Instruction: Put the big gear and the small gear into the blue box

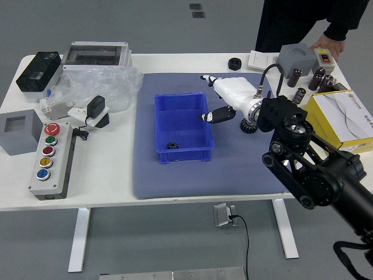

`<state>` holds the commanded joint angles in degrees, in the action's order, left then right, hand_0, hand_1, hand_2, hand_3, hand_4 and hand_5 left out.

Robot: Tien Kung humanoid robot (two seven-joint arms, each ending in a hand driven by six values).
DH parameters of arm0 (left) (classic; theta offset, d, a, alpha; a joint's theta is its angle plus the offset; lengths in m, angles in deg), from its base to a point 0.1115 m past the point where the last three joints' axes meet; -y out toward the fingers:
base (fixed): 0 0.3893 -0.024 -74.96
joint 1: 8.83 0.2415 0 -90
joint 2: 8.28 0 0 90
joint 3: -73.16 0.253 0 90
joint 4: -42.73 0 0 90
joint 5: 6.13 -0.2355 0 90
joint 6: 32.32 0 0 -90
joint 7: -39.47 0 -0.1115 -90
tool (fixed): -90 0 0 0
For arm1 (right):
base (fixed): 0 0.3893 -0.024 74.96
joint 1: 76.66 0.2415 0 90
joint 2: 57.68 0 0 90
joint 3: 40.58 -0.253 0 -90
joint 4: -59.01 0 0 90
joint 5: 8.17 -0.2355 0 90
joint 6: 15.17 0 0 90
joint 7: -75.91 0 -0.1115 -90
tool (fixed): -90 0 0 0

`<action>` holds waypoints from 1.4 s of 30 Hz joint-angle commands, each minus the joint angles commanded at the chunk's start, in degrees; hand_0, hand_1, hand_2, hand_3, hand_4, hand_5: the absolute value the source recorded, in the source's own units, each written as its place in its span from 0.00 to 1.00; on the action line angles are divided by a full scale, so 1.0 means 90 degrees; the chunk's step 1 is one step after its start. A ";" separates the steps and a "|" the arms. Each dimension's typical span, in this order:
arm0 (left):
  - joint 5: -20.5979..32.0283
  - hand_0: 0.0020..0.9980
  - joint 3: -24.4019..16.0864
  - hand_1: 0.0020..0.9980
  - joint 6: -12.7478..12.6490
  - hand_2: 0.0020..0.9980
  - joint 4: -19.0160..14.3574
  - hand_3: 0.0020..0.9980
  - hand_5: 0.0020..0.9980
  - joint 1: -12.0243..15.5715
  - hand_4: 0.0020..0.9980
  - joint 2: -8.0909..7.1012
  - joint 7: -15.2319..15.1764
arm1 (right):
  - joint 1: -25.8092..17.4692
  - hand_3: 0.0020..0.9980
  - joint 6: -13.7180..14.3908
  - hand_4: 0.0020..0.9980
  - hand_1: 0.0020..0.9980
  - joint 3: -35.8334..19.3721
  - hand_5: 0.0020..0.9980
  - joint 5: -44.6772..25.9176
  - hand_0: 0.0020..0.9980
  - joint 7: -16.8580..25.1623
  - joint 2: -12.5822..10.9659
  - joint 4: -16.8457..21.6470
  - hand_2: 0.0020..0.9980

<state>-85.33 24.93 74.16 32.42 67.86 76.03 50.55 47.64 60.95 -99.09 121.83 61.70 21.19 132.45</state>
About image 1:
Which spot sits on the small black block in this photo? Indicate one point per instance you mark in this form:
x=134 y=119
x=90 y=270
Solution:
x=339 y=87

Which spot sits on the grey five-button control box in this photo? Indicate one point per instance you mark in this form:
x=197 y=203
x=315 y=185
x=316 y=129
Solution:
x=52 y=163

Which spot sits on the black round knob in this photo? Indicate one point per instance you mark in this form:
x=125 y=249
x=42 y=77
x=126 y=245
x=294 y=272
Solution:
x=234 y=63

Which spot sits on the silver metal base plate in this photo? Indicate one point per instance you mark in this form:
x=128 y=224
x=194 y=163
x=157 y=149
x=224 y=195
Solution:
x=172 y=274

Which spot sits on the big black gear nut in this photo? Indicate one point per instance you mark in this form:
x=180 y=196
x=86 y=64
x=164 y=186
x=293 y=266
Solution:
x=246 y=128

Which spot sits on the grey cube with square hole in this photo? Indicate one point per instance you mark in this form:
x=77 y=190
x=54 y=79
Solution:
x=20 y=140

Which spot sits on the white table leg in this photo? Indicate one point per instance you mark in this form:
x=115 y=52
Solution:
x=79 y=239
x=287 y=233

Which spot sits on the blue plastic box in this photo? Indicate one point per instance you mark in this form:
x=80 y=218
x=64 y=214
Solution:
x=183 y=125

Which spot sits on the clear plastic bag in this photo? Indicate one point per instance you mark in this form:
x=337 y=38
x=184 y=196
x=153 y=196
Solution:
x=116 y=84

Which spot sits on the grey switch box red button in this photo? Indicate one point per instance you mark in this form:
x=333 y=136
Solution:
x=323 y=59

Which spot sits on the silver floor socket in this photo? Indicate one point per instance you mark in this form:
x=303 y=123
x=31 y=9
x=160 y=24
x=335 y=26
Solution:
x=221 y=214

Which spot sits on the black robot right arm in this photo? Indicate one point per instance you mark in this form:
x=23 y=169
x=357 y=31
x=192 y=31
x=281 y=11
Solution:
x=320 y=181

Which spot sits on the grey cube with round hole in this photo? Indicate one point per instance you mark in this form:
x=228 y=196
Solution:
x=295 y=62

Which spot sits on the black power adapter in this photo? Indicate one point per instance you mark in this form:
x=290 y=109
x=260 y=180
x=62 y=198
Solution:
x=96 y=106

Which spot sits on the small black gear nut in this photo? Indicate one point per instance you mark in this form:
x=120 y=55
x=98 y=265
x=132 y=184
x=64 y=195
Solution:
x=172 y=146

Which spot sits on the person's left forearm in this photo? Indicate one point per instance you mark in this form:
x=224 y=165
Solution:
x=344 y=20

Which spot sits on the person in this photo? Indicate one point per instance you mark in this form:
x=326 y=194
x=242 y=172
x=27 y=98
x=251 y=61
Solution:
x=291 y=23

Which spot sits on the grey floor plate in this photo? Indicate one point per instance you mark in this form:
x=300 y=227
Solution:
x=198 y=14
x=195 y=6

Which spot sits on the person's left hand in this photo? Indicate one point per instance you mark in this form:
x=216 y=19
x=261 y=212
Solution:
x=329 y=43

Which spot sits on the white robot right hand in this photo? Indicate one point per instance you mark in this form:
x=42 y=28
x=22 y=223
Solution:
x=236 y=90

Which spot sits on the grey-blue foam mat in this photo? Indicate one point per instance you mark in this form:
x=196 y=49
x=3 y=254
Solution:
x=233 y=175

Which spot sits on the white socket plate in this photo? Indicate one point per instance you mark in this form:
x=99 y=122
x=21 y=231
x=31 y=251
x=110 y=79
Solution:
x=77 y=113

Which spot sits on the black-lidded grey enclosure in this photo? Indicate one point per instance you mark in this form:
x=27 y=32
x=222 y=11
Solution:
x=38 y=73

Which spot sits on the yellow and white cardboard box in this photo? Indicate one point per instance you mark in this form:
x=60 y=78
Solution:
x=344 y=116

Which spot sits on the grey distribution box clear window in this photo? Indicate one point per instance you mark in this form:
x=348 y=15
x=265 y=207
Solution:
x=93 y=55

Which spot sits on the white wall switch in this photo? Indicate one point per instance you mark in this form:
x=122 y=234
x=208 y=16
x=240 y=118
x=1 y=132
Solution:
x=258 y=59

